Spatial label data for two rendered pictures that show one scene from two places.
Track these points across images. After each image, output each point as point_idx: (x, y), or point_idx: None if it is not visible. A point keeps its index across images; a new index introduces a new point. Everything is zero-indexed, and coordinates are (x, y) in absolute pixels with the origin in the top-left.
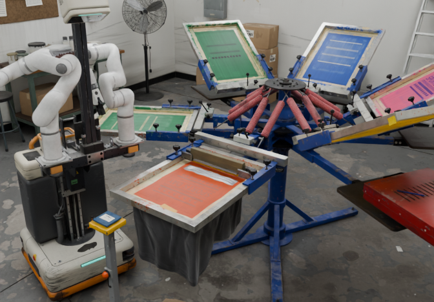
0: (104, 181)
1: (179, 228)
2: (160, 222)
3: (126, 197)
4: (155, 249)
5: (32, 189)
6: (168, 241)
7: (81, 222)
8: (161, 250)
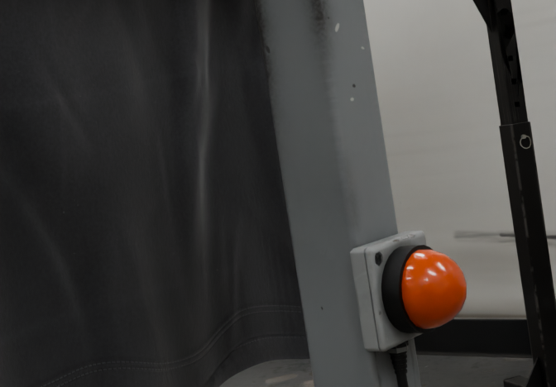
0: None
1: None
2: (110, 1)
3: None
4: (98, 283)
5: None
6: (164, 143)
7: None
8: (139, 251)
